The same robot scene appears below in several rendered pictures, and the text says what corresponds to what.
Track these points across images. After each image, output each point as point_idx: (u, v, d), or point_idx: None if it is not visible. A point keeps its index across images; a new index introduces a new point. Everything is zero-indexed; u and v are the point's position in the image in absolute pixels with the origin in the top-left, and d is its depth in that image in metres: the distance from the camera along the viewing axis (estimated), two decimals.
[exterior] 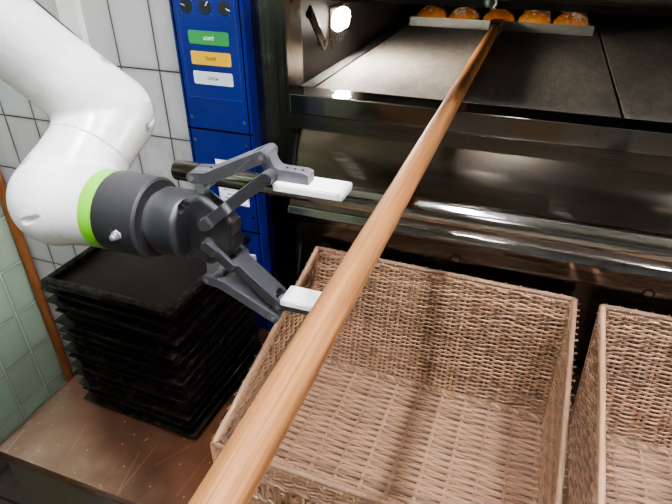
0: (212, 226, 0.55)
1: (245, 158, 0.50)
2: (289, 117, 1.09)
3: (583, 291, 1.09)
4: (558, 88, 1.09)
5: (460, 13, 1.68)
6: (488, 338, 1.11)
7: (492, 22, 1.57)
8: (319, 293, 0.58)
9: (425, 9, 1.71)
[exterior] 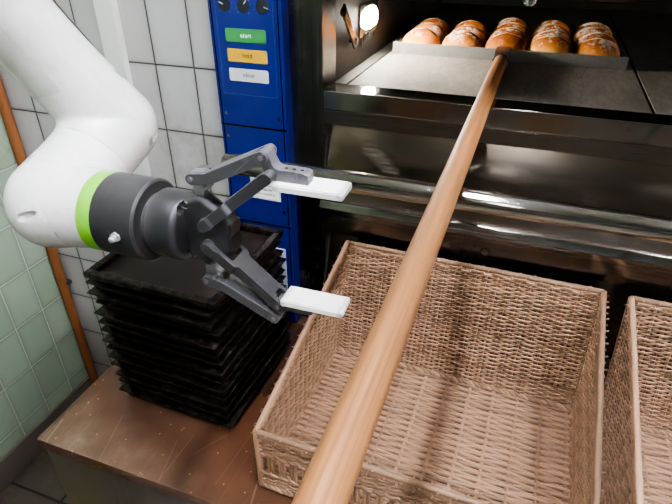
0: (211, 227, 0.55)
1: (244, 159, 0.50)
2: (323, 113, 1.11)
3: (610, 284, 1.11)
4: (586, 85, 1.11)
5: (456, 38, 1.33)
6: (517, 330, 1.14)
7: (497, 52, 1.23)
8: (319, 293, 0.58)
9: (412, 33, 1.36)
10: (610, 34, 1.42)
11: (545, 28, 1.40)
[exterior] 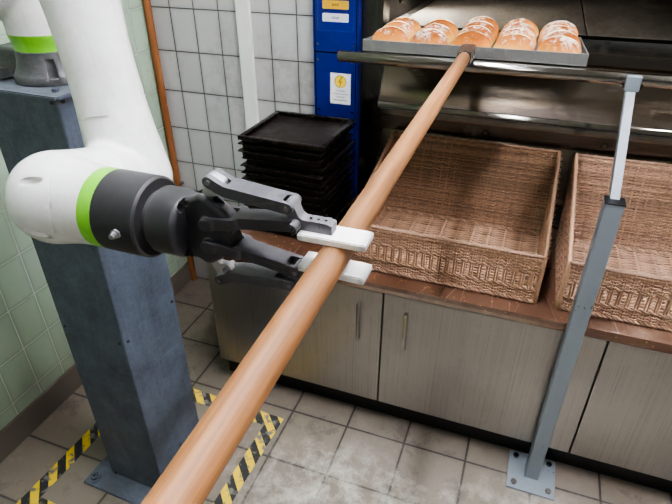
0: (212, 230, 0.55)
1: (271, 201, 0.52)
2: None
3: (565, 151, 1.74)
4: None
5: (423, 36, 1.36)
6: (506, 183, 1.76)
7: (461, 49, 1.26)
8: None
9: (381, 31, 1.39)
10: (576, 32, 1.46)
11: (512, 26, 1.43)
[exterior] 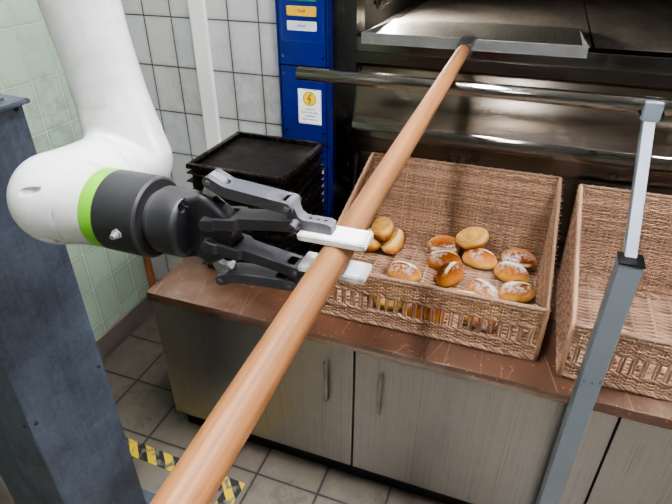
0: (212, 231, 0.55)
1: (271, 201, 0.52)
2: (355, 54, 1.50)
3: (567, 180, 1.50)
4: None
5: None
6: (499, 212, 1.55)
7: (460, 42, 1.25)
8: None
9: None
10: (525, 278, 1.46)
11: None
